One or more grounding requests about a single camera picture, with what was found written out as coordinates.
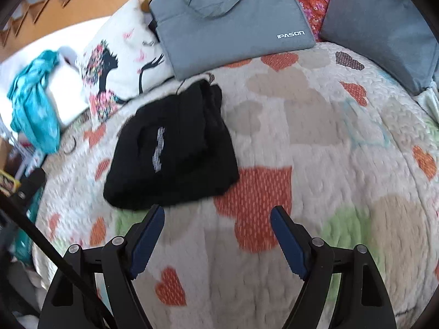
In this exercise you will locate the light grey laptop bag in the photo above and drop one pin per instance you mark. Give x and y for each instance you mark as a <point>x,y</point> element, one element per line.
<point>233,31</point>

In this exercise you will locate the heart print quilt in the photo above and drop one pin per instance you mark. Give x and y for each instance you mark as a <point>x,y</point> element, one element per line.
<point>308,126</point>

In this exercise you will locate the white sheet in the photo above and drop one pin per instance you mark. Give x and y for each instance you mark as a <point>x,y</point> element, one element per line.
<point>430,104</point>

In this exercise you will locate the black pants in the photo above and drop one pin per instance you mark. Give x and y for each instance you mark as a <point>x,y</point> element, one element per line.
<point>178,164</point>

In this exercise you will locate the brown wooden knob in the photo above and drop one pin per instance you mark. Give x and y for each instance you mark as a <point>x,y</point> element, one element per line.
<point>145,5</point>

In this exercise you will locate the dark grey laptop bag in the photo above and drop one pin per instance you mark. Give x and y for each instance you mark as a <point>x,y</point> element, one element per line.
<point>380,31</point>

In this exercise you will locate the printed figure pillow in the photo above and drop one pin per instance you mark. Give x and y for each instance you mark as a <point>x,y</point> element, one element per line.
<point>123,58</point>

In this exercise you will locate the red floral blanket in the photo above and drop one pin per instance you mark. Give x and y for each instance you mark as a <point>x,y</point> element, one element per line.
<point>308,0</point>

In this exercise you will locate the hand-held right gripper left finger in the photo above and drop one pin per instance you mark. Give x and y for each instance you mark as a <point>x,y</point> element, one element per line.
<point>151,236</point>

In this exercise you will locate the green box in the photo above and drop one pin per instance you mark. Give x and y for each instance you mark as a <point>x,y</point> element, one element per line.
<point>25,243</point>

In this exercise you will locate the white pillow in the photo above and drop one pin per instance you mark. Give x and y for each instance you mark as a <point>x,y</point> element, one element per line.
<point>68,89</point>

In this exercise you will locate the yellow box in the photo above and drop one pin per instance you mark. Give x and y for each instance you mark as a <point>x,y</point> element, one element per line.
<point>8,181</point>

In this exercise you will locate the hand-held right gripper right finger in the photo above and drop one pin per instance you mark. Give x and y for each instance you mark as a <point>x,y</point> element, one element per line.
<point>288,243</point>

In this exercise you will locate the teal cloth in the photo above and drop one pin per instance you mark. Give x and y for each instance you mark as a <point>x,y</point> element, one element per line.
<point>34,113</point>

